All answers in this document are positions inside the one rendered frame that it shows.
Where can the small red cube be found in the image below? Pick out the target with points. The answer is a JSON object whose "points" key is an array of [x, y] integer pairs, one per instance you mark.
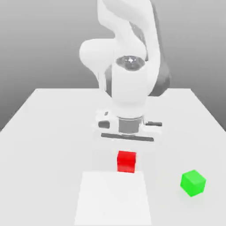
{"points": [[126, 161]]}

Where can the small green cube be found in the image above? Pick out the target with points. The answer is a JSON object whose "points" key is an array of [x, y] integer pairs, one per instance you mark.
{"points": [[193, 183]]}

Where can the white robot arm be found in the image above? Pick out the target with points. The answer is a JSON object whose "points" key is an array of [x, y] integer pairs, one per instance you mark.
{"points": [[129, 88]]}

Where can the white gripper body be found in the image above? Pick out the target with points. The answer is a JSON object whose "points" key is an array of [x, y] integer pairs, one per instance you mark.
{"points": [[127, 137]]}

